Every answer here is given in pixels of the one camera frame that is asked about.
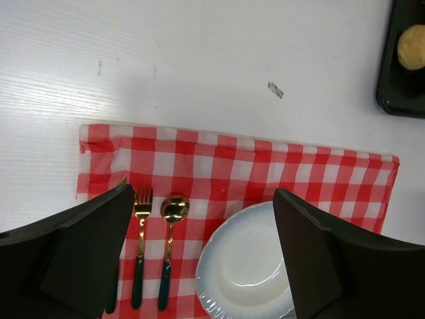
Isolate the gold fork dark handle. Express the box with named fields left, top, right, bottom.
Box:
left=131, top=187, right=153, bottom=310

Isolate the black rectangular tray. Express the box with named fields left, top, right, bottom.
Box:
left=376, top=1, right=424, bottom=118

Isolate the small round bun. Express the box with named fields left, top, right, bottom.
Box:
left=397, top=25, right=425, bottom=70

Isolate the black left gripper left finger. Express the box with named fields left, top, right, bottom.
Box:
left=1, top=184, right=134, bottom=318

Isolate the white round plate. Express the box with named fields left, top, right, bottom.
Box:
left=195, top=201, right=296, bottom=318

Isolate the gold spoon dark handle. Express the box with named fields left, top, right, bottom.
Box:
left=157, top=195, right=190, bottom=312

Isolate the red white checkered cloth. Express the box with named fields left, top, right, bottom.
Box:
left=76, top=124, right=400, bottom=318

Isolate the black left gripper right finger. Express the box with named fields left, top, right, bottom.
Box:
left=273, top=189, right=424, bottom=318

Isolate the small tape scrap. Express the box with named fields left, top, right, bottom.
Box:
left=268, top=82, right=284, bottom=99

